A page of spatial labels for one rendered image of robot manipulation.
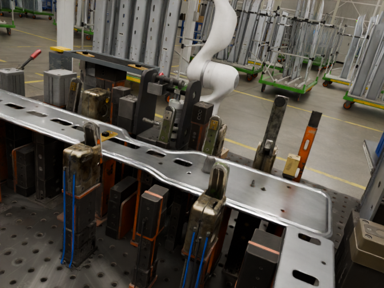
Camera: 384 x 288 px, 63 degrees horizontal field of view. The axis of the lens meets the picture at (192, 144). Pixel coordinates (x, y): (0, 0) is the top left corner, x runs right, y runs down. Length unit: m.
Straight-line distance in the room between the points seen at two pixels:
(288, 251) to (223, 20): 1.00
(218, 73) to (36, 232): 0.90
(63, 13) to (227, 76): 3.74
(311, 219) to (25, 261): 0.75
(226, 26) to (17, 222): 1.06
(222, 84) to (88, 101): 0.55
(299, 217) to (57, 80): 0.92
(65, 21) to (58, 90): 3.66
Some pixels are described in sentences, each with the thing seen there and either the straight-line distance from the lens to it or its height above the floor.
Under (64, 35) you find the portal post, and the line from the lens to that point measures 4.89.
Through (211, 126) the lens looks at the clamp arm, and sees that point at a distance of 0.98.
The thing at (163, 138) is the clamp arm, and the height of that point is 1.00.
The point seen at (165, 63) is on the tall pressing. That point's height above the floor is 0.54.
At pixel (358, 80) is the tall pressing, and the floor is 0.62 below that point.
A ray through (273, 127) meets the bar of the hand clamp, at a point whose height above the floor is 1.12.
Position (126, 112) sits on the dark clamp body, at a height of 1.03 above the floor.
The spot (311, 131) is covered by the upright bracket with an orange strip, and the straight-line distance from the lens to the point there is 0.94.
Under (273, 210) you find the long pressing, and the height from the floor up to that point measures 1.00.
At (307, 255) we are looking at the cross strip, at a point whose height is 1.00.
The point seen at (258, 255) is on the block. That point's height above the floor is 0.98.
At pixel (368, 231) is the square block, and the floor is 1.06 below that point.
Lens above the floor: 1.39
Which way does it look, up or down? 23 degrees down
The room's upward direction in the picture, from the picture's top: 10 degrees clockwise
